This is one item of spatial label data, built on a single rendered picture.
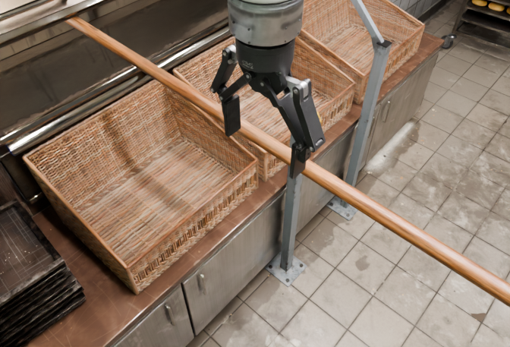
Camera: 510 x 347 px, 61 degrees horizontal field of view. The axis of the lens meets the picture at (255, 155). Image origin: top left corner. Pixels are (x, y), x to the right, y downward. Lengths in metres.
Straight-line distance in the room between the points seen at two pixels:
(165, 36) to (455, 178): 1.73
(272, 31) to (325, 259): 1.69
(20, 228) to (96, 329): 0.35
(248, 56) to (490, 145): 2.45
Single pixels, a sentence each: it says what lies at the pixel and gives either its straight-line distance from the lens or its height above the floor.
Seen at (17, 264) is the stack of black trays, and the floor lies 0.80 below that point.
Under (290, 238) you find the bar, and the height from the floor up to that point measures 0.28.
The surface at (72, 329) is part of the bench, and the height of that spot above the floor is 0.58.
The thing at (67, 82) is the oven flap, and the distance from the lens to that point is 1.47.
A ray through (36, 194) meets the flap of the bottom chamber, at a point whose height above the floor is 0.69.
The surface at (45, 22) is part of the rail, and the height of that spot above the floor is 1.24.
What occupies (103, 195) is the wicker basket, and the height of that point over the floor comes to 0.59.
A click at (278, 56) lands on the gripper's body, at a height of 1.50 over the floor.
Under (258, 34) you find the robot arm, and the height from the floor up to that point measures 1.54.
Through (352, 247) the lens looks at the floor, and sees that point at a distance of 2.17.
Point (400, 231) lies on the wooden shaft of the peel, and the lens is 0.77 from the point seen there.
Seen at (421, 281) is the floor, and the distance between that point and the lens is 2.17.
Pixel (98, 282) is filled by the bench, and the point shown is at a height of 0.58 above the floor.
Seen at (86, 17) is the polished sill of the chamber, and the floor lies 1.16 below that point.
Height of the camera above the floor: 1.80
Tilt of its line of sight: 46 degrees down
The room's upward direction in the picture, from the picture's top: straight up
